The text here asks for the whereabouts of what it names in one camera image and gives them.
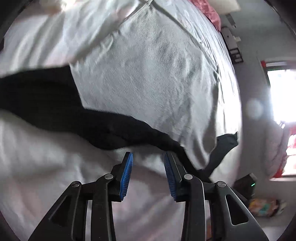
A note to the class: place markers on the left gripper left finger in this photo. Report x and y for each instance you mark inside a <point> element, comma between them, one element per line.
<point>66,219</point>

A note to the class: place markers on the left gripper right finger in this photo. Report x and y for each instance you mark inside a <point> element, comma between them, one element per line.
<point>230,218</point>

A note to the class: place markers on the grey black raglan shirt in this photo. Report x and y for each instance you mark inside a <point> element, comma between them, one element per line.
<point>162,62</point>

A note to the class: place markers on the colourful plush toy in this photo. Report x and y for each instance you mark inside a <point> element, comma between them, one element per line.
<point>266,207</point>

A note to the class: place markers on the white pink bed sheet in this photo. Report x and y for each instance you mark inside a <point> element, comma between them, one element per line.
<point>37,166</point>

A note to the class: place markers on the white right nightstand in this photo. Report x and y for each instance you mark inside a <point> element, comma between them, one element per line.
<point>231,44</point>

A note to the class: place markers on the right pink pillow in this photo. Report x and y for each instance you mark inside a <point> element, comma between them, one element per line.
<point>209,12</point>

